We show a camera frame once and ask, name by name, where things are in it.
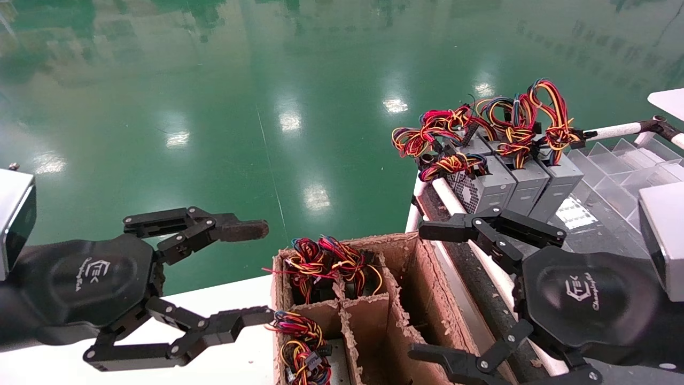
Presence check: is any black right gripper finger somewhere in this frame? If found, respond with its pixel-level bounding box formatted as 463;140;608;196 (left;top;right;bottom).
409;319;603;385
418;207;567;274

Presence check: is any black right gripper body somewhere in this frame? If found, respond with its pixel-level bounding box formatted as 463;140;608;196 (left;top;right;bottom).
516;246;684;369

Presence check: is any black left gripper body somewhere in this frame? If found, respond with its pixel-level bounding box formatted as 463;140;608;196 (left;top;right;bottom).
0;234;164;349

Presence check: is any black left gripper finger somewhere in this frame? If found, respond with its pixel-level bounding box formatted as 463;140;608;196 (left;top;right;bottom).
123;207;269;265
83;297;275;372

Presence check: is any grey power supply with wires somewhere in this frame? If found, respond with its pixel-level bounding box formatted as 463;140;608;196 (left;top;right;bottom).
266;310;324;348
476;95;550;219
392;104;498;158
526;79;586;224
279;340;348;385
262;238;340;304
321;235;384;299

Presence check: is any grey power supply with fan grill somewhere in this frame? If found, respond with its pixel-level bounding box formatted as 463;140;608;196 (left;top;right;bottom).
419;151;516;215

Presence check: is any brown cardboard divider box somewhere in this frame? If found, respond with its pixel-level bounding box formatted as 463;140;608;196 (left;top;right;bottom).
270;233;481;385

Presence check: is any clear acrylic divider tray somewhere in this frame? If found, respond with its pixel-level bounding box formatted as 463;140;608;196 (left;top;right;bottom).
566;138;684;260

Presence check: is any black pipe joint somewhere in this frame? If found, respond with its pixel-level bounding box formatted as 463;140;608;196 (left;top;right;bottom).
639;115;684;144

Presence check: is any white board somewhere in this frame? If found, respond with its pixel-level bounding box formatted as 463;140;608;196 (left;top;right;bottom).
648;88;684;121

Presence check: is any long white frame pipe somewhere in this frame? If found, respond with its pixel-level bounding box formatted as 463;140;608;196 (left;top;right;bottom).
432;178;570;378

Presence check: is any white frame leg pipe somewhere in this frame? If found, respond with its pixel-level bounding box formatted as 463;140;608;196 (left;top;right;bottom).
405;175;428;234

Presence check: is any black textured rail strip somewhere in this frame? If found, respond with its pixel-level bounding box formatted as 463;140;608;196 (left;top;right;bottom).
416;184;535;385

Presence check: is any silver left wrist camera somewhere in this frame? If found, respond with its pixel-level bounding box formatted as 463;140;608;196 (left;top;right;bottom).
0;168;37;281

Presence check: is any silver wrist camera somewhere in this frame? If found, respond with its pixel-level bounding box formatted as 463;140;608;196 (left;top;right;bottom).
0;168;37;281
639;182;684;303

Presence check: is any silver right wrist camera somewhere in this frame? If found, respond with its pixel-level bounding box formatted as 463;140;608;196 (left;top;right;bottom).
639;182;684;303

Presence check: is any short white frame pipe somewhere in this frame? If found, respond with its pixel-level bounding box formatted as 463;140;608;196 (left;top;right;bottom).
582;122;642;141

